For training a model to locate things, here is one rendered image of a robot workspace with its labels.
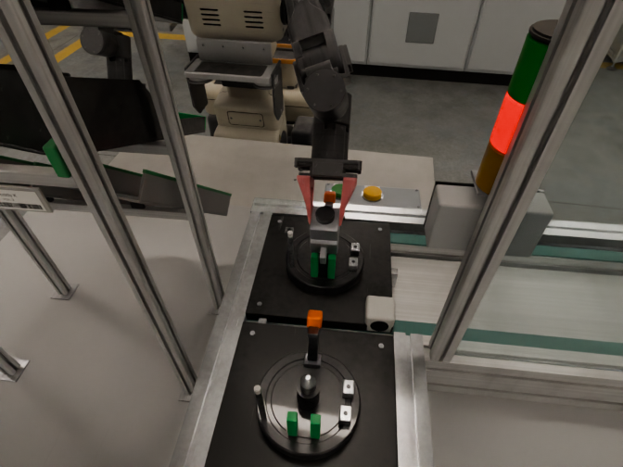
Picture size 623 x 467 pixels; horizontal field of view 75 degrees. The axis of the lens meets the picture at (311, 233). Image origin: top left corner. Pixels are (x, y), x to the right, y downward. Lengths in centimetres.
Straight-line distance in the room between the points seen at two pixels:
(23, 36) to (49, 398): 62
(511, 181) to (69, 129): 38
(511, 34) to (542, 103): 338
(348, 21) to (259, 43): 241
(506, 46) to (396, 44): 84
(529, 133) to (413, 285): 47
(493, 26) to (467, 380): 322
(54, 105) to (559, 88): 38
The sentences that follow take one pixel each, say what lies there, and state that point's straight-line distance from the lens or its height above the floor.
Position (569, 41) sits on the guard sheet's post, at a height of 142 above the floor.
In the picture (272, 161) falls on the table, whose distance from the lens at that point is 117.
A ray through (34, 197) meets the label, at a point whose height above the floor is 129.
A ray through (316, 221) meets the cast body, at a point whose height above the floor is 110.
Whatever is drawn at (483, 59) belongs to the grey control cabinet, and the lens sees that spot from 378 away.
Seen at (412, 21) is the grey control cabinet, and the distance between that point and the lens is 361.
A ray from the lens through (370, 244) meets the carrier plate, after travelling 78.
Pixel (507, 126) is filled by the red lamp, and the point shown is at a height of 134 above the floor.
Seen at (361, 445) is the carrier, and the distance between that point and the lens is 59.
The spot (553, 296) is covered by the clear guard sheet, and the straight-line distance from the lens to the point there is 58.
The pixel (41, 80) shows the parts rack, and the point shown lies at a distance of 36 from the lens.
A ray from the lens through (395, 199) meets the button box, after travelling 90.
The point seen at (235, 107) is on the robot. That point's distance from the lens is 140.
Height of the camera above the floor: 153
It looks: 45 degrees down
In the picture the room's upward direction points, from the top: straight up
